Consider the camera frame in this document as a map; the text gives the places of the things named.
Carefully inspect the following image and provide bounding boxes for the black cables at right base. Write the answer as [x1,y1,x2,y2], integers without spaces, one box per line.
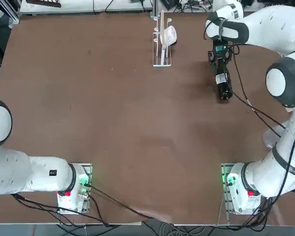
[240,189,276,227]

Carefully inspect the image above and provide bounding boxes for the black cable under left arm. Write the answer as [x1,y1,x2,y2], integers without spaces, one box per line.
[11,193,113,227]

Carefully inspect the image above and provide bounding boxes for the dark glass bottle sloped shoulders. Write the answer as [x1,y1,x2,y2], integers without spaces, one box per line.
[215,59,234,101]

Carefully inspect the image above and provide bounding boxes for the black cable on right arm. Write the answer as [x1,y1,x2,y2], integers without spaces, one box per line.
[218,18,295,197]

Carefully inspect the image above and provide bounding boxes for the white cup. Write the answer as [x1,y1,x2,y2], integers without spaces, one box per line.
[163,26,178,46]

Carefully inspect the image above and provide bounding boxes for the black cable at left base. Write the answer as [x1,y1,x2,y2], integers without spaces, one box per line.
[85,183,174,225]

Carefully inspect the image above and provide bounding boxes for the black power adapter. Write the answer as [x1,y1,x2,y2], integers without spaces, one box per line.
[161,0,182,10]

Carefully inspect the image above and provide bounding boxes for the clear acrylic cup rack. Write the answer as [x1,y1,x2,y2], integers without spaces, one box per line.
[152,10,173,67]

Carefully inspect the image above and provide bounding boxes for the aluminium frame post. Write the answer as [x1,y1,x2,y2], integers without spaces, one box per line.
[150,0,160,18]

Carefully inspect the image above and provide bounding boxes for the white QR code label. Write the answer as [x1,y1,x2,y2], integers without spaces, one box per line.
[215,73,228,86]

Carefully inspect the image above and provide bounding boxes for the dark slotted rack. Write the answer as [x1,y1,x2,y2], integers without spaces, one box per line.
[26,0,62,8]

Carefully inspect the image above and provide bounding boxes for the grey cable bundle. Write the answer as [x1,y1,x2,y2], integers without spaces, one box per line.
[142,220,212,236]

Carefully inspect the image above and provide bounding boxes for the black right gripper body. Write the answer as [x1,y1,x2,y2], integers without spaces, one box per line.
[212,40,231,59]

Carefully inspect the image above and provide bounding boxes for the clear plastic bottle blue cap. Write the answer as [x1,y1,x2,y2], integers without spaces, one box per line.
[263,122,286,149]

